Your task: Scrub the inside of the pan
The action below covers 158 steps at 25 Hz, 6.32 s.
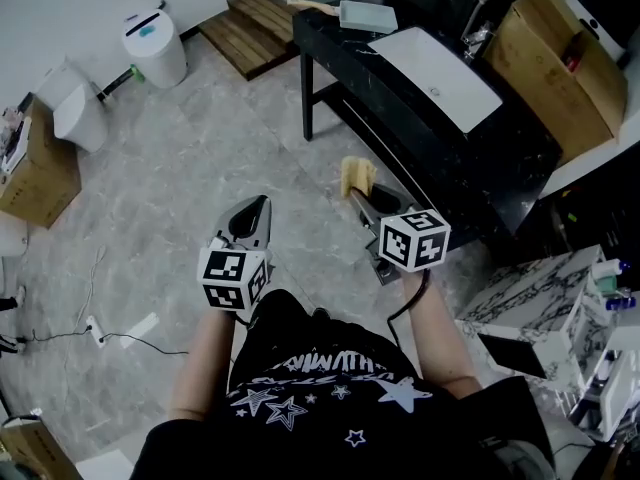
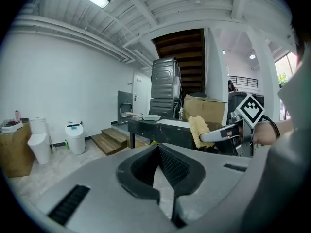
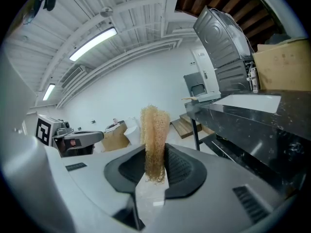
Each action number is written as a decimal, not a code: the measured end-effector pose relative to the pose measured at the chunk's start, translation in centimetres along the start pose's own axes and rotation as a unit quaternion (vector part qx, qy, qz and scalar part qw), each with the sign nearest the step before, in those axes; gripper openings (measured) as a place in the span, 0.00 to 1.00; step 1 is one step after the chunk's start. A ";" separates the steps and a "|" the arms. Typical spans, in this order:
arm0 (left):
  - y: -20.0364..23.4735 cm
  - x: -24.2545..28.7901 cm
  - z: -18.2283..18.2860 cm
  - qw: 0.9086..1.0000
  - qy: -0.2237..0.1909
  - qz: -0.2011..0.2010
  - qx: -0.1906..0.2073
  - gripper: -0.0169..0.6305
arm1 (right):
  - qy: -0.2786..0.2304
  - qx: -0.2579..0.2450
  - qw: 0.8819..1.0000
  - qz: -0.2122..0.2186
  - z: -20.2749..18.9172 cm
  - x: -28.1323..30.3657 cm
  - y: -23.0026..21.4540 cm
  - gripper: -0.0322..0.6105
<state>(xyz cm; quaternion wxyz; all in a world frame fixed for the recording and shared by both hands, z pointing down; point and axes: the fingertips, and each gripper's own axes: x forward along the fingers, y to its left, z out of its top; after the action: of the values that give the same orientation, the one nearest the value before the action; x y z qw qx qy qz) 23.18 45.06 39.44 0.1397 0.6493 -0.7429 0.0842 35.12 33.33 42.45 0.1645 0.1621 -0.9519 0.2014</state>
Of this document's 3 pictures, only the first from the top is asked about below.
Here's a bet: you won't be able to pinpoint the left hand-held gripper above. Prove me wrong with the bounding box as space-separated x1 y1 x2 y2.
197 195 275 315

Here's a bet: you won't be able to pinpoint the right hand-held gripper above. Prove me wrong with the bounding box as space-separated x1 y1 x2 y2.
349 183 451 287

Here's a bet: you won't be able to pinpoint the yellow sponge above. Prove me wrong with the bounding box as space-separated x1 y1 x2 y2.
339 155 378 199

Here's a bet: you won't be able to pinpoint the square pale green pan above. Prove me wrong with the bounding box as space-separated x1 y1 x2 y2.
287 0 399 34

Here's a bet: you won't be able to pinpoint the person's right forearm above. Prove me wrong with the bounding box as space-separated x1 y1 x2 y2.
398 266 484 400

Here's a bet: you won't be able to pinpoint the person's left forearm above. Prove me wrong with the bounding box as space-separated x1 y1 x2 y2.
167 307 240 422

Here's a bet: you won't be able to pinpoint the black marble vanity counter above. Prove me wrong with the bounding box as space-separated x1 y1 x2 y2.
292 6 564 250

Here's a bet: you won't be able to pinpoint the white rectangular sink basin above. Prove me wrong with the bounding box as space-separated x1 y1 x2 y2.
367 26 504 135

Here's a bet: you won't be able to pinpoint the white marble-pattern cabinet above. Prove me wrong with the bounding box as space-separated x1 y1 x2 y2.
456 244 622 395

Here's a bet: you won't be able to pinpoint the white power strip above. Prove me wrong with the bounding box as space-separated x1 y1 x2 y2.
83 315 110 350

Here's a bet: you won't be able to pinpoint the dark wooden pallet steps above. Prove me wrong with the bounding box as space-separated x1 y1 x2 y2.
198 0 302 82

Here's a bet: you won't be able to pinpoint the black flat panel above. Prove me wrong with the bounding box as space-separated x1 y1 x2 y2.
476 331 547 381

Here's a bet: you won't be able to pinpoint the white round trash bin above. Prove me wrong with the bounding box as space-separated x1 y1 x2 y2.
121 0 189 90

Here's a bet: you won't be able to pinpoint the large open cardboard box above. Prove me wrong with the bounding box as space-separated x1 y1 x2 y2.
481 0 629 167

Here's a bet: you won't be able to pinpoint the white toilet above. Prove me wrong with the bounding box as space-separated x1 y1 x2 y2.
36 56 110 155

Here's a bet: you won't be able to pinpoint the black star-print shirt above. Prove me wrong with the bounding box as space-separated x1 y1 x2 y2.
128 287 557 480

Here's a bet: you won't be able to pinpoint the small cardboard box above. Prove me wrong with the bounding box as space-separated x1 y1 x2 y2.
0 96 83 230

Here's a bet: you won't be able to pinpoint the white pump bottle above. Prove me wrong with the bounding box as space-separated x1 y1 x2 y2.
592 259 635 295

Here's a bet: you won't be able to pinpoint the red canister in box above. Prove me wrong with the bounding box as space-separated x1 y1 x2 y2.
558 31 585 75

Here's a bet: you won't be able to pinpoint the white flat device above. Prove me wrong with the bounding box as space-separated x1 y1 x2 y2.
0 106 33 175

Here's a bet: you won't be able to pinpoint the white round appliance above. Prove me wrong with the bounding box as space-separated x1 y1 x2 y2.
556 0 630 65

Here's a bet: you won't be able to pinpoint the cardboard box with print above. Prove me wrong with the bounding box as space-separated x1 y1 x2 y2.
0 417 82 480

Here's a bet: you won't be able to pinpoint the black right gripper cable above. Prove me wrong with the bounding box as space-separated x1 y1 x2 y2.
386 266 433 352

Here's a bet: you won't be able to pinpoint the black floor cable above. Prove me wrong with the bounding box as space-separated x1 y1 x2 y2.
14 330 190 357

